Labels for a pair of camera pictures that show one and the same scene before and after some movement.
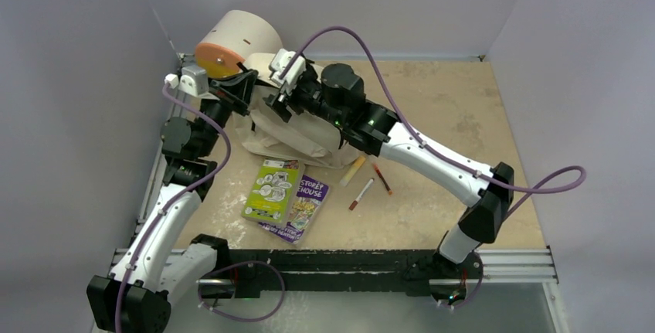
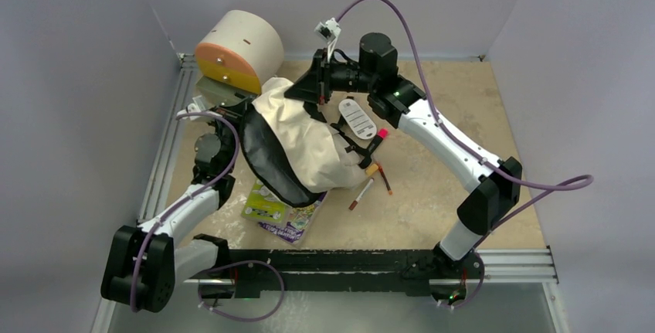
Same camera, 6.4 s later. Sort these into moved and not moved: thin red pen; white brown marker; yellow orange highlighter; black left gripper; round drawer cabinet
Moved: yellow orange highlighter; black left gripper
Not moved: round drawer cabinet; white brown marker; thin red pen
